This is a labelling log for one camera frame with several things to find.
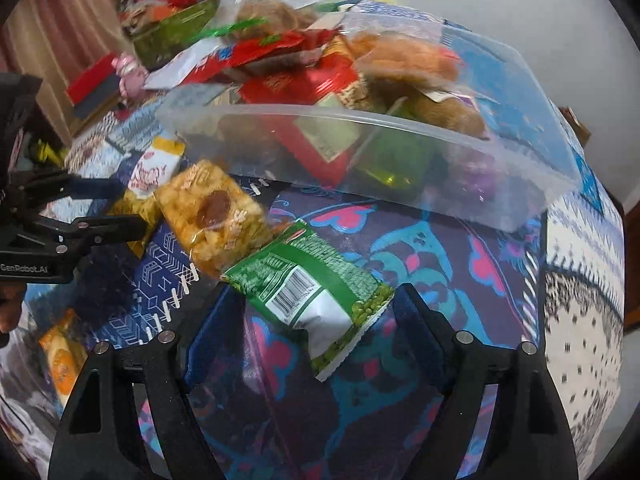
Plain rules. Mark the clear plastic storage container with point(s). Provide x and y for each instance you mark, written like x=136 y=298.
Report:
x=500 y=125

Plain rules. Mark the long brown cake packet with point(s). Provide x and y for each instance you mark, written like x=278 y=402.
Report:
x=450 y=110

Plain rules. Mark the green pea snack packet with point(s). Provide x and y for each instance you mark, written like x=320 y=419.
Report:
x=300 y=280

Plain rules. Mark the green storage basket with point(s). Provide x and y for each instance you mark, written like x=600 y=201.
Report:
x=175 y=30

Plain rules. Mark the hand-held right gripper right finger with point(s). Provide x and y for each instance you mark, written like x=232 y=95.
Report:
x=417 y=322

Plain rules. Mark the yellow and red snack packet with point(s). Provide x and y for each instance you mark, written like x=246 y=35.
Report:
x=150 y=180

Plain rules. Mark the green jelly cup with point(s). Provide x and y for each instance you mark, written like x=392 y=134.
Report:
x=392 y=162

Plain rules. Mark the red and blue snack packet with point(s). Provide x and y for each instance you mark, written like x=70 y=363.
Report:
x=270 y=46

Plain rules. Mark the purple label snack packet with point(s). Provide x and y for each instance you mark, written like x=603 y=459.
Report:
x=479 y=175

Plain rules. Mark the striped brown curtain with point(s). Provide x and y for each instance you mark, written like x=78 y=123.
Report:
x=45 y=35

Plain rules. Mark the orange cookie packet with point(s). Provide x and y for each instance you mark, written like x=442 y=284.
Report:
x=62 y=360

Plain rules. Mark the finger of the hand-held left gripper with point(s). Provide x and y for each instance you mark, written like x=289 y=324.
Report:
x=75 y=187
x=110 y=230

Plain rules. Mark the golden brown pastry packet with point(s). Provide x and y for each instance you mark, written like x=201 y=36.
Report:
x=405 y=55

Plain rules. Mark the puffed rice cake packet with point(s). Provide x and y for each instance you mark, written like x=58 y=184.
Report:
x=210 y=215

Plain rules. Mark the red box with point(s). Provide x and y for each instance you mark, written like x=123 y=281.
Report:
x=92 y=82

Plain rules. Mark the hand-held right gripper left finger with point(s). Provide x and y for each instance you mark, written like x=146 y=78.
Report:
x=212 y=325

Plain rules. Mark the person's left hand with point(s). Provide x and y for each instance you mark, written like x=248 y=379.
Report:
x=9 y=312

